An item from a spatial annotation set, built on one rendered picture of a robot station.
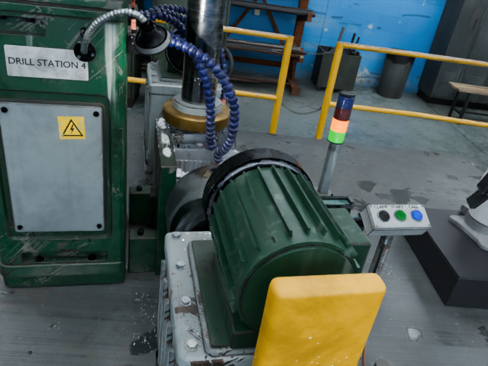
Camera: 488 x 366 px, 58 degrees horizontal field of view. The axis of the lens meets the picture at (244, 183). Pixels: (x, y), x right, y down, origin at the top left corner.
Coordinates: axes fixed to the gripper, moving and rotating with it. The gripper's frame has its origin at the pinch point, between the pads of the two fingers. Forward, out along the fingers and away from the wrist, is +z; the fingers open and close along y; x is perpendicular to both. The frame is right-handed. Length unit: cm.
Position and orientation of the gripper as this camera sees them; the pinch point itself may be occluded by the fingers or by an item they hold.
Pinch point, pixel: (478, 197)
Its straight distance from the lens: 128.3
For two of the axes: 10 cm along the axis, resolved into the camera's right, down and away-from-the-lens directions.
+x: 1.2, 8.6, -5.0
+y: -9.7, -0.1, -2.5
